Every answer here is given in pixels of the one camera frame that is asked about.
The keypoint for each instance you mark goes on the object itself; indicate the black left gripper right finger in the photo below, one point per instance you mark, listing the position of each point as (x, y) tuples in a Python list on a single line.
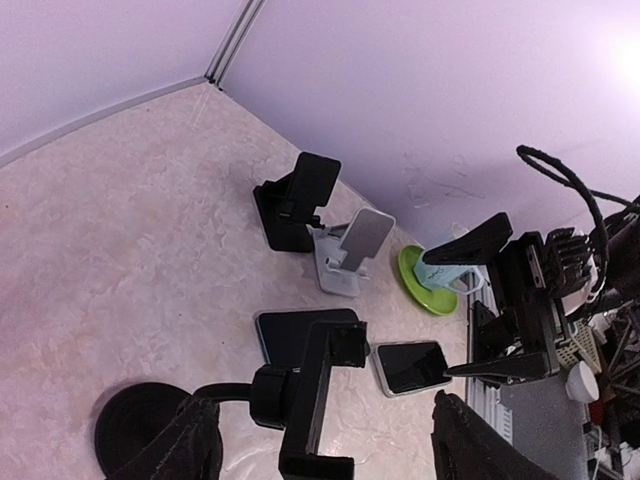
[(465, 446)]

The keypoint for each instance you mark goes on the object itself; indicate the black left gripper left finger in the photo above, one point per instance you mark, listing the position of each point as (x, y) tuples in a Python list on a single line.
[(190, 447)]

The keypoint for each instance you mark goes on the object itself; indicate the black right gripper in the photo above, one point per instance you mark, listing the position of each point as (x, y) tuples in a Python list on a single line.
[(517, 344)]

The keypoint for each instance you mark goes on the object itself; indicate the black round-base phone stand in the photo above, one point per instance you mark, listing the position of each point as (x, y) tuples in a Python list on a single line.
[(278, 397)]

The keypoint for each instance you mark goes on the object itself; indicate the white-edged black phone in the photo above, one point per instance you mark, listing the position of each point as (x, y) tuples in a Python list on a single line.
[(405, 368)]

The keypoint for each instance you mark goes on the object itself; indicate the teal-edged black phone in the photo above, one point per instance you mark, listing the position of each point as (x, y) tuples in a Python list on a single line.
[(283, 335)]

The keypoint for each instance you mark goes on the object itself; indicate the silver folding phone stand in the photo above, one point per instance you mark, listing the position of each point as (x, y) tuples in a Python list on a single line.
[(341, 250)]

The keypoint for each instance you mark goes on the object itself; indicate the black folding phone stand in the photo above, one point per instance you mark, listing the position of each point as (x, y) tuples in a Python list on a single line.
[(287, 206)]

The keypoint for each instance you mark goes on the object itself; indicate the light blue cup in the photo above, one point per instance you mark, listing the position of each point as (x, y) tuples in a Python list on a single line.
[(460, 279)]

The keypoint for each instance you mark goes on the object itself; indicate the aluminium front rail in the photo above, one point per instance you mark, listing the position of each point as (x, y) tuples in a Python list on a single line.
[(483, 393)]

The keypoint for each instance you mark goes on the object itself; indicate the right aluminium frame post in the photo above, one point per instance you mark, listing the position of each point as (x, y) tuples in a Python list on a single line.
[(232, 41)]

